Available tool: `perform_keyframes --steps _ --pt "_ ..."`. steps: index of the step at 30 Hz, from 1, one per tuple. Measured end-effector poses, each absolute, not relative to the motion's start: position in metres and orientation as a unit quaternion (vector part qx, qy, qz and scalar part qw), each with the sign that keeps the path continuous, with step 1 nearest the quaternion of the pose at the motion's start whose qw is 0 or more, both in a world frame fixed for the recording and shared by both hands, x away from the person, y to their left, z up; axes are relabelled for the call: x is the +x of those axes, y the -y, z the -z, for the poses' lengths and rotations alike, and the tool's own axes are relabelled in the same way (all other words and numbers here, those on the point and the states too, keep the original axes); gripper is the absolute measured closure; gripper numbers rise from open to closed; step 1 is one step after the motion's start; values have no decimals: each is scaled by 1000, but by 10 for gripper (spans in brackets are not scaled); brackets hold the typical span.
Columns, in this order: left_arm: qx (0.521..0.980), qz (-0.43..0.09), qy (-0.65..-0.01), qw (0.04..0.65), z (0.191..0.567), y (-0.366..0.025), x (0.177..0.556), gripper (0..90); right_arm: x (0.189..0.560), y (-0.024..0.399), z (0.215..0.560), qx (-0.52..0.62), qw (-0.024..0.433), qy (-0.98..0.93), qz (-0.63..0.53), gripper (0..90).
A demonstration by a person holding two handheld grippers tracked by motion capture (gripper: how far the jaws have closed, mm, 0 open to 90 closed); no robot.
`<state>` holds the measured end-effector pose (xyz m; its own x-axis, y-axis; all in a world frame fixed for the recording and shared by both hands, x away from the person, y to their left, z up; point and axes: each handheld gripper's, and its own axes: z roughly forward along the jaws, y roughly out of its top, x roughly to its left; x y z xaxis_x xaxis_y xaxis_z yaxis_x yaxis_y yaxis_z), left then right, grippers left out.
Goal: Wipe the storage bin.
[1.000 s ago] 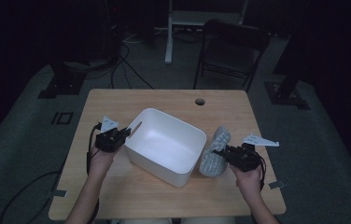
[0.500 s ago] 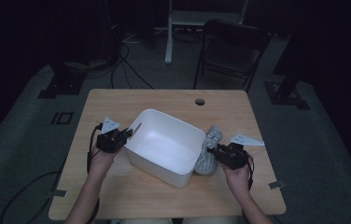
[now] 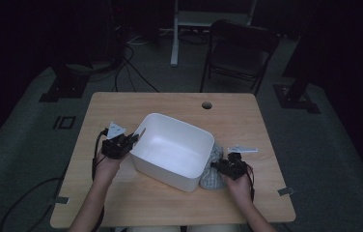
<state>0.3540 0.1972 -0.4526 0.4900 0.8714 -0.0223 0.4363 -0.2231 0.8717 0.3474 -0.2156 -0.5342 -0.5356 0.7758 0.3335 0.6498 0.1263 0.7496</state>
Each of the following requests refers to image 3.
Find right hand-held gripper cable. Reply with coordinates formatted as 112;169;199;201
245;163;257;202

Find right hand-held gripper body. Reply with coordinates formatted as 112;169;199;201
222;144;259;181

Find black floor cables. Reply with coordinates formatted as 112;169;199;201
89;42;160;94

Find grey fluffy cloth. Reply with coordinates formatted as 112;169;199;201
199;143;227;191

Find person's left hand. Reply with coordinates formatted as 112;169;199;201
92;151;129;187

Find white metal stand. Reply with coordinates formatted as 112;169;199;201
169;0;258;68

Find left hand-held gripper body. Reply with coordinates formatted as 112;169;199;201
100;121;135;160

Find black folding chair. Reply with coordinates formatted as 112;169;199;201
199;18;280;97

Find black cable beside table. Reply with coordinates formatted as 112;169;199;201
0;176;63;232

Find black stand base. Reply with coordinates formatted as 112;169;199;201
272;0;321;114
39;62;91;103

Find left hand-held gripper cable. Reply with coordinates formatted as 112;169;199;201
91;128;110;232

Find hand-held gripper cable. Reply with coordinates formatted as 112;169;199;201
245;163;257;202
91;128;110;232

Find person's right hand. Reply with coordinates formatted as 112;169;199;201
225;173;255;208

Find white plastic storage bin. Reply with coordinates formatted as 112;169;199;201
129;112;216;193

